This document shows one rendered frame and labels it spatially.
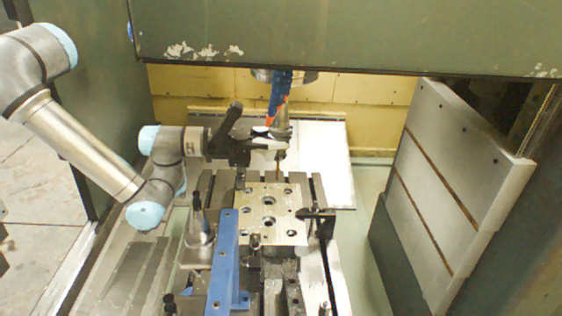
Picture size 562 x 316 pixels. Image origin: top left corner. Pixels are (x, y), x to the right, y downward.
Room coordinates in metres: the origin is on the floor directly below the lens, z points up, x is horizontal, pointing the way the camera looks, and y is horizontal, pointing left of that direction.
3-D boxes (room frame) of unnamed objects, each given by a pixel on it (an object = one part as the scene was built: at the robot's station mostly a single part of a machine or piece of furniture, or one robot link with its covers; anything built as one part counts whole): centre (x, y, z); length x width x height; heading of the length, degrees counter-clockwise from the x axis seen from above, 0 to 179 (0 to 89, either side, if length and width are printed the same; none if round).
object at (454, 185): (0.78, -0.43, 1.16); 0.48 x 0.05 x 0.51; 5
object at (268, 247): (0.83, 0.03, 0.97); 0.29 x 0.23 x 0.05; 5
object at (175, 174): (0.70, 0.29, 1.19); 0.11 x 0.08 x 0.11; 178
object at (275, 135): (0.74, 0.01, 1.33); 0.06 x 0.06 x 0.03
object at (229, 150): (0.73, 0.14, 1.29); 0.12 x 0.08 x 0.09; 95
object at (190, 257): (0.43, 0.15, 1.21); 0.07 x 0.05 x 0.01; 95
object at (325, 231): (0.82, -0.12, 0.97); 0.13 x 0.03 x 0.15; 95
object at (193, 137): (0.72, 0.22, 1.29); 0.08 x 0.05 x 0.08; 5
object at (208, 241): (0.49, 0.16, 1.21); 0.06 x 0.06 x 0.03
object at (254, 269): (0.65, 0.06, 0.97); 0.13 x 0.03 x 0.15; 5
